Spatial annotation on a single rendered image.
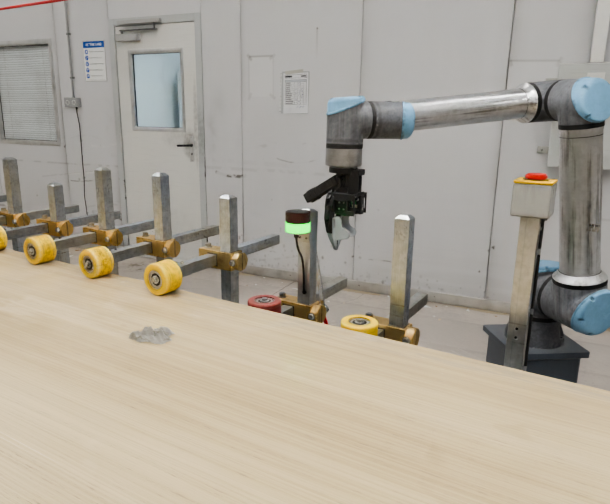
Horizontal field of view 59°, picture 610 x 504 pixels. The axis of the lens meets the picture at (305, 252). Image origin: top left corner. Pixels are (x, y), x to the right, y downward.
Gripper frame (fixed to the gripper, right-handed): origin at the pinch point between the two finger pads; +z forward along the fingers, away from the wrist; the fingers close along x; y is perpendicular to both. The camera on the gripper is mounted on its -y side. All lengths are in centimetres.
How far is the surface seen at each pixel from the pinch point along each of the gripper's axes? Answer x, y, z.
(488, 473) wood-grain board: -57, 53, 11
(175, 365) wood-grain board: -57, -1, 11
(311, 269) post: -8.7, -1.4, 4.9
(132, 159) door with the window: 225, -330, 9
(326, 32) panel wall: 245, -141, -91
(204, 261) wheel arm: -15.2, -30.7, 5.9
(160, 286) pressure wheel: -31.2, -30.6, 8.6
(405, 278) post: -9.5, 23.5, 2.7
